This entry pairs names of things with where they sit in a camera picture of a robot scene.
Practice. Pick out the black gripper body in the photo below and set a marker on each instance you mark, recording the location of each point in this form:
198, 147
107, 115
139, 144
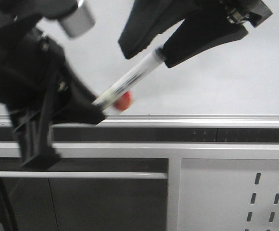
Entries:
240, 11
27, 59

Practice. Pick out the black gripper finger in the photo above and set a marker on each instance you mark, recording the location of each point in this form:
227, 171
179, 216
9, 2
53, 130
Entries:
199, 33
149, 18
31, 126
72, 99

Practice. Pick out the silver cylindrical wrist camera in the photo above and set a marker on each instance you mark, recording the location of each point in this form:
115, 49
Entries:
79, 22

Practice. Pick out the grey metal stand frame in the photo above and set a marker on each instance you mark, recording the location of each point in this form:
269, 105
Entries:
174, 154

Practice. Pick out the white whiteboard marker pen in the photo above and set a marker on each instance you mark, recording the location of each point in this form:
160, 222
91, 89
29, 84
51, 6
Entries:
149, 63

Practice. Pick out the red round magnet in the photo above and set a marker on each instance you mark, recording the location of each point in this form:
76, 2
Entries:
124, 102

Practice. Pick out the white whiteboard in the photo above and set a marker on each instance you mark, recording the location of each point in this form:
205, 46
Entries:
234, 79

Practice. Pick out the white perforated pegboard panel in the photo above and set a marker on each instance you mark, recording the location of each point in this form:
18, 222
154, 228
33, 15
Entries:
229, 195

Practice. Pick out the white horizontal rail bar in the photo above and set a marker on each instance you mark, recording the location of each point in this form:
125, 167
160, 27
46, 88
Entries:
83, 175

